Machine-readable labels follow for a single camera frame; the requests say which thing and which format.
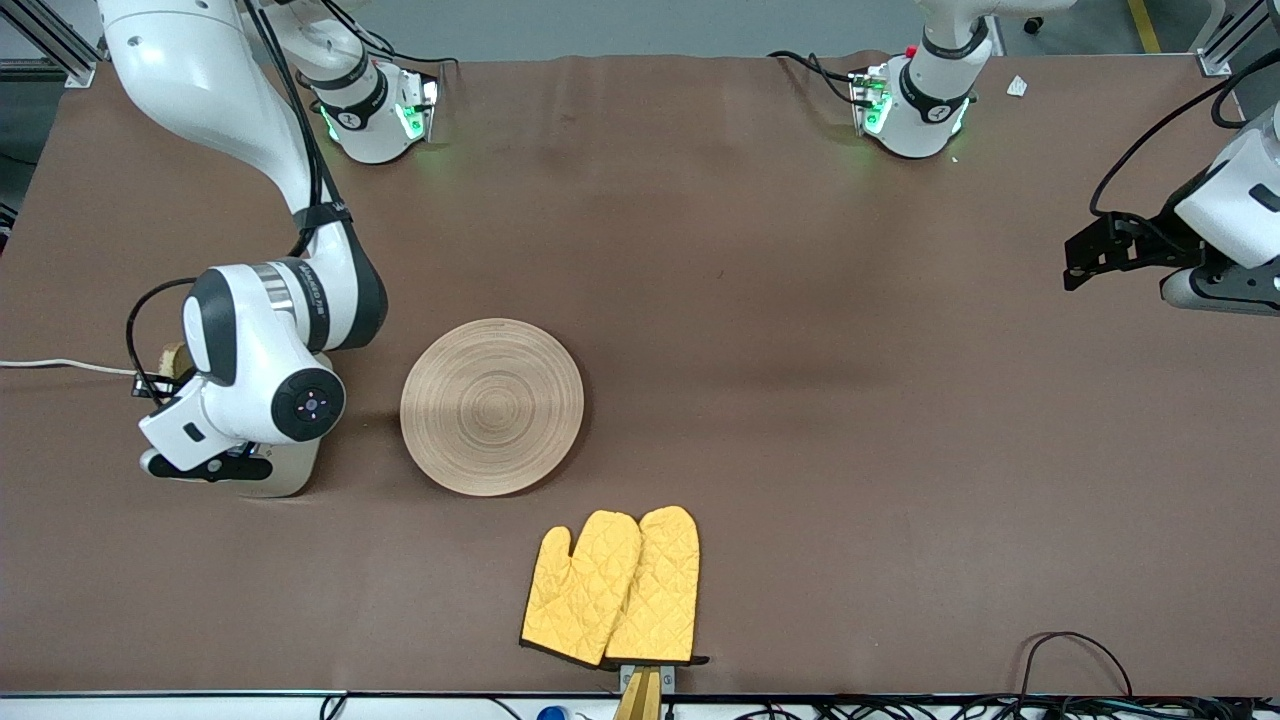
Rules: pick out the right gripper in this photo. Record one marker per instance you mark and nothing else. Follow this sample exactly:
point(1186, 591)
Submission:
point(176, 381)

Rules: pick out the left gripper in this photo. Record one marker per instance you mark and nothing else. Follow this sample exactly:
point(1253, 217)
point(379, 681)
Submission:
point(1160, 243)

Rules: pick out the brown bread slice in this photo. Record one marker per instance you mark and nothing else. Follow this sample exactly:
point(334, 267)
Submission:
point(175, 360)

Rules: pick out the round wooden plate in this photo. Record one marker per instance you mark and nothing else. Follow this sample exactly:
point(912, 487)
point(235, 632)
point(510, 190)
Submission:
point(492, 405)

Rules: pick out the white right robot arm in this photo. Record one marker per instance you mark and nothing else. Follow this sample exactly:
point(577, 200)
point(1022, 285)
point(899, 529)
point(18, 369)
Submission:
point(250, 330)

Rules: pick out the chrome and beige toaster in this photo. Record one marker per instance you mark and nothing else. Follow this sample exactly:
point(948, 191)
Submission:
point(300, 465)

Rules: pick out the small white paper scrap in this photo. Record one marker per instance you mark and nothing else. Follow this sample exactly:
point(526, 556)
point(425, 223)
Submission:
point(1017, 86)

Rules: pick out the yellow quilted oven mitt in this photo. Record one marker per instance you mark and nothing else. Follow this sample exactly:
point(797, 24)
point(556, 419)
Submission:
point(660, 590)
point(580, 590)

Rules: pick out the small blue round object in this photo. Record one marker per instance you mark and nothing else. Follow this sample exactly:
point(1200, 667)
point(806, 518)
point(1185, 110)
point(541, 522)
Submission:
point(552, 714)

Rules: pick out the aluminium frame profile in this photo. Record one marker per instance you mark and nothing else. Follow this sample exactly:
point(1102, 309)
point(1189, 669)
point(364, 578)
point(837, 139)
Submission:
point(1213, 64)
point(78, 72)

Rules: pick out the grey metal bracket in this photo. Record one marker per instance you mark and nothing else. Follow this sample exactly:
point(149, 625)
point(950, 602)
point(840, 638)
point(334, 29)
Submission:
point(668, 678)

